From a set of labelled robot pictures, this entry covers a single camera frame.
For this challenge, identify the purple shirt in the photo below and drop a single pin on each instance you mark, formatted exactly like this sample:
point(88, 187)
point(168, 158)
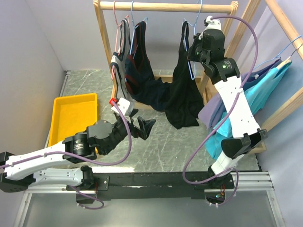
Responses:
point(212, 112)

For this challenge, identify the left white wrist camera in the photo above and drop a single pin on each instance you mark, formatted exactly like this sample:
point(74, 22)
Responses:
point(126, 107)

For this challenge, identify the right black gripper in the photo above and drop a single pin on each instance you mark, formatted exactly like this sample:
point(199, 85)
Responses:
point(196, 41)

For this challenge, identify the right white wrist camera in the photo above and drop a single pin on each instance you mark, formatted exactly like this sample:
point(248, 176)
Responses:
point(211, 23)

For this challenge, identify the turquoise shirt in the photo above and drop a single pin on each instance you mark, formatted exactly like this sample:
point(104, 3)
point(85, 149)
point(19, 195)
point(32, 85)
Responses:
point(256, 97)

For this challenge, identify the blue hanger on right rack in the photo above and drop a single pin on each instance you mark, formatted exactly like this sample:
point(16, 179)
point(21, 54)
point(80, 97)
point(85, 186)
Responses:
point(278, 56)

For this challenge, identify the pink wire hanger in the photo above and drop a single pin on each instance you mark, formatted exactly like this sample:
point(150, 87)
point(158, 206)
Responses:
point(116, 42)

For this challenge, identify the yellow plastic tray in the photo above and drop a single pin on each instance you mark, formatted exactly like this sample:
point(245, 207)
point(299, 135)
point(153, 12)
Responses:
point(72, 114)

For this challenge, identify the wooden hanger on right rack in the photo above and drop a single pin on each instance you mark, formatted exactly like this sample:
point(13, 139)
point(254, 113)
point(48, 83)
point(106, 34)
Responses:
point(283, 63)

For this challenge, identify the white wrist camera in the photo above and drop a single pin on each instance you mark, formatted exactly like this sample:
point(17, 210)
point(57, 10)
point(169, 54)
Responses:
point(211, 23)
point(126, 107)

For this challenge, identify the black tank top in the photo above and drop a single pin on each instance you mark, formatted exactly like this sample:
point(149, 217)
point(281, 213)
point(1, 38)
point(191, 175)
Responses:
point(185, 101)

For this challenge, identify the wooden clothes rack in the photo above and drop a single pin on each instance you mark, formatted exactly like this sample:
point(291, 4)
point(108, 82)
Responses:
point(287, 108)
point(99, 6)

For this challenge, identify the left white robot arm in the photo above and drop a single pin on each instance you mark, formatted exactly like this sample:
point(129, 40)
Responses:
point(40, 167)

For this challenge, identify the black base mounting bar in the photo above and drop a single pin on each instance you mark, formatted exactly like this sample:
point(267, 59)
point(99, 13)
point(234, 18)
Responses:
point(110, 186)

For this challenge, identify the blue wire hanger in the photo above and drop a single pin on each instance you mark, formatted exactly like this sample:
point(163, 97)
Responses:
point(193, 71)

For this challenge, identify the white grey tank top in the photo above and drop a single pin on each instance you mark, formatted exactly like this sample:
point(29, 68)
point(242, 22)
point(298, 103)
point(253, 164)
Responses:
point(119, 58)

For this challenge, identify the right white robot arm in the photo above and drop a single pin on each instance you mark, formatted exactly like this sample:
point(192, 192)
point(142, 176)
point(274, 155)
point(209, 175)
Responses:
point(246, 132)

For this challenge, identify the navy red-trimmed tank top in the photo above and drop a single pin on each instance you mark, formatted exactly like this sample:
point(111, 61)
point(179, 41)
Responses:
point(139, 77)

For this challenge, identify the blue hanger with navy top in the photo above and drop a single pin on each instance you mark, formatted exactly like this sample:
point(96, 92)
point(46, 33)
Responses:
point(133, 46)

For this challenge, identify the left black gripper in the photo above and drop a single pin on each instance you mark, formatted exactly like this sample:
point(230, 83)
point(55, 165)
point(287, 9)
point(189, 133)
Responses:
point(145, 126)

